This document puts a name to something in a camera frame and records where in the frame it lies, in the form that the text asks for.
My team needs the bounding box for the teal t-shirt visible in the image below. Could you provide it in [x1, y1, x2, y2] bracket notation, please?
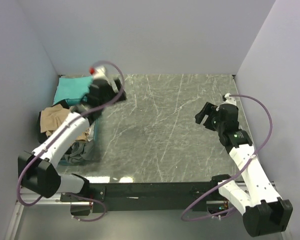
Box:
[53, 76, 92, 106]

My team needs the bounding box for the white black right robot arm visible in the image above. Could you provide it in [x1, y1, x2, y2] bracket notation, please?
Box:
[195, 100, 293, 237]

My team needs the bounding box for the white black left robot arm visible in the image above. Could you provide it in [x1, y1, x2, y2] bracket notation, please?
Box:
[16, 78, 127, 201]

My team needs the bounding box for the teal plastic laundry bin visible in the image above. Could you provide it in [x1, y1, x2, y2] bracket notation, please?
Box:
[52, 82, 100, 166]

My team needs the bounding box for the beige t-shirt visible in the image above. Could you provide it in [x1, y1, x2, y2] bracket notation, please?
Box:
[39, 105, 91, 143]

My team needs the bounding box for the grey t-shirt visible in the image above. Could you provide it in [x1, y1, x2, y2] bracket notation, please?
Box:
[61, 140, 95, 165]

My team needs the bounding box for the black t-shirt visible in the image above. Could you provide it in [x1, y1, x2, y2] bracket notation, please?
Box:
[35, 99, 70, 144]

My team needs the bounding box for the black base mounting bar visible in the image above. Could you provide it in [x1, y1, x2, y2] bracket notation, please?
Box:
[59, 181, 231, 217]

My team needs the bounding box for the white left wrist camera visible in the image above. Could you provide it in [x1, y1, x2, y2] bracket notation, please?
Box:
[89, 65, 108, 79]

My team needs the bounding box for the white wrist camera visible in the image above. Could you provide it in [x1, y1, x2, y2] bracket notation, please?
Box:
[89, 65, 108, 79]
[222, 93, 237, 106]

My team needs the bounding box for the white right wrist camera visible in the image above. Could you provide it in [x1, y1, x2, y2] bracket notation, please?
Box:
[222, 93, 237, 106]

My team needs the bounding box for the aluminium frame rail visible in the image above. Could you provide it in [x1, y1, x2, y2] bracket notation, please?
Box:
[16, 175, 289, 240]

